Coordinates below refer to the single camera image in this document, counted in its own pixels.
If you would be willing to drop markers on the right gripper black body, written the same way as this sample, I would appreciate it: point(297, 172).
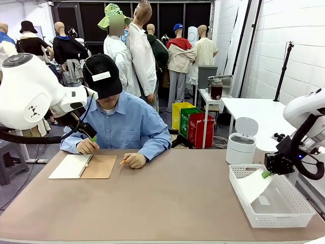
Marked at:
point(279, 164)

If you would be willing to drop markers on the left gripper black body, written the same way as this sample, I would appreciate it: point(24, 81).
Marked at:
point(63, 117)

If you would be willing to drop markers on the spiral notebook tan cover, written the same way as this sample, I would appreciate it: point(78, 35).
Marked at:
point(101, 167)

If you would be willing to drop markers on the yellow pencil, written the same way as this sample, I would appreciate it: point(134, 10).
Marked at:
point(122, 162)

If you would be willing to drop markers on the person's left forearm blue sleeve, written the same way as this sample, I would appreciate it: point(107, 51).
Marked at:
point(157, 147)

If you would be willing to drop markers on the person's right forearm blue sleeve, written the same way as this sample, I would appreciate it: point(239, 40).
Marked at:
point(68, 145)

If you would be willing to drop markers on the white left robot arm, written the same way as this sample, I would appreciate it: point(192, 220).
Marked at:
point(25, 89)

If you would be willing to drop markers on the person's right hand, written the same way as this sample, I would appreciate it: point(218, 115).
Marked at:
point(86, 147)

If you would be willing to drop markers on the person's left hand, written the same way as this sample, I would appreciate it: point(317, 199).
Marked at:
point(137, 160)

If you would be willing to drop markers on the beige hanging cloth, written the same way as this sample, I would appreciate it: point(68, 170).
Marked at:
point(41, 128)

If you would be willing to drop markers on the white lidded trash can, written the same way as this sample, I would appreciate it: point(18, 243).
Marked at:
point(240, 152)

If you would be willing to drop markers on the person torso blue shirt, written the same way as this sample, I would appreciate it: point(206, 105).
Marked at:
point(122, 122)

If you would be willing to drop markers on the white perforated plastic basket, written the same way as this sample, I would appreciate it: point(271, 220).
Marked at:
point(279, 221)

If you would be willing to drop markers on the white desk leg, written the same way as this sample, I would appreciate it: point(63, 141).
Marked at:
point(23, 147)

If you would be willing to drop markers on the black baseball cap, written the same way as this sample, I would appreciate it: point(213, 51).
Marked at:
point(104, 81)

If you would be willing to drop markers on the large white side table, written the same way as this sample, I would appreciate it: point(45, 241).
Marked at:
point(254, 109)

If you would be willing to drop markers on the gray plastic stool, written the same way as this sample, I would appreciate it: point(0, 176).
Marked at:
point(10, 152)

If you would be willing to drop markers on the mannequin black sweater blue collar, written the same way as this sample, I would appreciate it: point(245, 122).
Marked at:
point(66, 49)

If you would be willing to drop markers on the mannequin black hat black top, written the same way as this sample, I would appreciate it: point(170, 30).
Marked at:
point(30, 45)

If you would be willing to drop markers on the red recycling bag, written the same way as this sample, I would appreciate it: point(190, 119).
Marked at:
point(196, 132)

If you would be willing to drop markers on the figure green hat white shirt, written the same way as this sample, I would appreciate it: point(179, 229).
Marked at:
point(115, 50)

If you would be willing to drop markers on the black tripod stand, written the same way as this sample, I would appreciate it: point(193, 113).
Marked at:
point(281, 76)

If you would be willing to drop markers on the mannequin blue white top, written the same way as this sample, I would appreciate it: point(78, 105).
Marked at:
point(7, 48)

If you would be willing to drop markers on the yellow recycling bag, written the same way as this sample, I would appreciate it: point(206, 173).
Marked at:
point(176, 117)

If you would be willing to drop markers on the black chair base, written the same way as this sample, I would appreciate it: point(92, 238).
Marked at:
point(182, 141)

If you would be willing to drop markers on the tall mannequin white shirt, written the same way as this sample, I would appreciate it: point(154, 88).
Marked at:
point(141, 56)

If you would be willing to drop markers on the glass jar dark liquid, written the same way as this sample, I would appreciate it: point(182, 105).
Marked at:
point(216, 90)

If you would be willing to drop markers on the green recycling bag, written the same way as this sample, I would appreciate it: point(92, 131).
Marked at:
point(185, 122)

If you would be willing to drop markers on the stacked metal trays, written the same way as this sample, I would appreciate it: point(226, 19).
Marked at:
point(227, 78)

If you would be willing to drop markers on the small white table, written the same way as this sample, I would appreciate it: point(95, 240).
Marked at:
point(203, 94)

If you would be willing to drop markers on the mannequin dark green hoodie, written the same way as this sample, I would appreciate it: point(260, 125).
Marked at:
point(160, 50)

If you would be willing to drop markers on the gray bin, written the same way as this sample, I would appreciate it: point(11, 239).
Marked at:
point(207, 76)

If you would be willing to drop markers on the mannequin blue cap red jacket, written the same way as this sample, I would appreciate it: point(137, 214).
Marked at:
point(180, 61)

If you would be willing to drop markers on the mannequin cream shirt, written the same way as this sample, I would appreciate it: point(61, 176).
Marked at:
point(205, 50)

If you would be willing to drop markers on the white oval appliance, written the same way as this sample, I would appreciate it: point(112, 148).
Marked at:
point(193, 35)

